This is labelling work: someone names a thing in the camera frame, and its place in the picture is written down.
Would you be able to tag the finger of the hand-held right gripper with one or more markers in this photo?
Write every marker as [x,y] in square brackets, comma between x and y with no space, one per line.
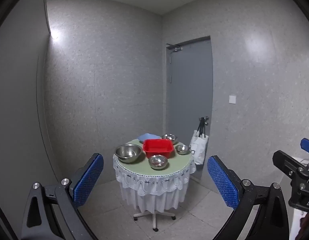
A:
[308,146]
[285,161]

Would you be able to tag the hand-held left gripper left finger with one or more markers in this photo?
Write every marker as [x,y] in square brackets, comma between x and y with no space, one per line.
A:
[88,180]

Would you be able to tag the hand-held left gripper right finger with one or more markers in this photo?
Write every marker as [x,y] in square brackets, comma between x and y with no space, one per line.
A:
[223,181]

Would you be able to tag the large steel bowl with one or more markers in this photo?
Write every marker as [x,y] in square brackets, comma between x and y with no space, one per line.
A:
[128,152]

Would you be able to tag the small steel bowl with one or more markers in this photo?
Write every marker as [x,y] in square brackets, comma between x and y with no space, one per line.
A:
[183,149]
[169,137]

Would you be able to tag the medium steel bowl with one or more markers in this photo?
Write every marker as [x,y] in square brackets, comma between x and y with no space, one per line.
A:
[158,161]

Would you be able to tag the blue plate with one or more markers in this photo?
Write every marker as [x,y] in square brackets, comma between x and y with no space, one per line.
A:
[147,137]

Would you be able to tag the red plastic basin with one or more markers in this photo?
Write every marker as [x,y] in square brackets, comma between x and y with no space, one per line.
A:
[158,148]

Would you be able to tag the white cabinet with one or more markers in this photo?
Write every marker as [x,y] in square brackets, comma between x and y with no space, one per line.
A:
[285,200]

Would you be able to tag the white tote bag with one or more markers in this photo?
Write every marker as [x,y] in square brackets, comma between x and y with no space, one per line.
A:
[199,147]

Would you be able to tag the round table with tablecloth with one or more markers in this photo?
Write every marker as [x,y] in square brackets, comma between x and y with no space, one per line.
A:
[144,180]

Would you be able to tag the white wheeled table base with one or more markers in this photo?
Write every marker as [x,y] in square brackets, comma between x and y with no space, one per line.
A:
[154,216]

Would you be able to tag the grey door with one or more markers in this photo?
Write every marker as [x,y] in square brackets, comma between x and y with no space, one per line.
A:
[189,92]

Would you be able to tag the metal door closer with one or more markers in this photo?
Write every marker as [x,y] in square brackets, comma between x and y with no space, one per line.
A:
[175,47]

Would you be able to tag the white light switch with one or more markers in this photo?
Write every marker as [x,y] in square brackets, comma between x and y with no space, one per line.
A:
[233,99]

